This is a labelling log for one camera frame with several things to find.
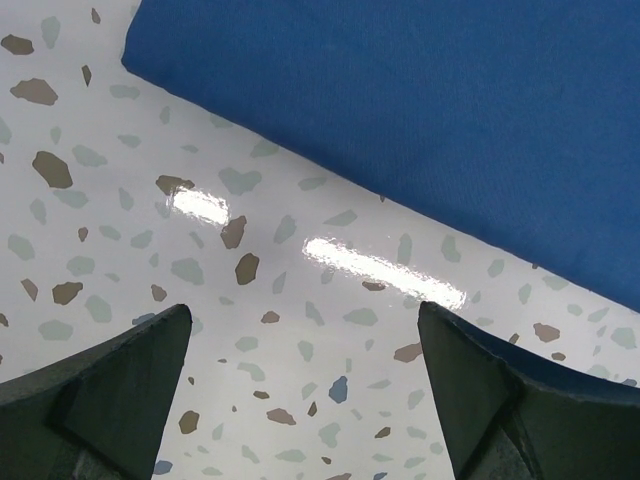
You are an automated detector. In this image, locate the blue surgical cloth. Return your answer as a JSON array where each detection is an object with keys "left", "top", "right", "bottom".
[{"left": 122, "top": 0, "right": 639, "bottom": 309}]

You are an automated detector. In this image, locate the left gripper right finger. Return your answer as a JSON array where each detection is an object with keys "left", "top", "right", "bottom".
[{"left": 418, "top": 302, "right": 639, "bottom": 480}]

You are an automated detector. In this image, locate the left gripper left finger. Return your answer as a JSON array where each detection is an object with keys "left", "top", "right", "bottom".
[{"left": 1, "top": 304, "right": 192, "bottom": 479}]

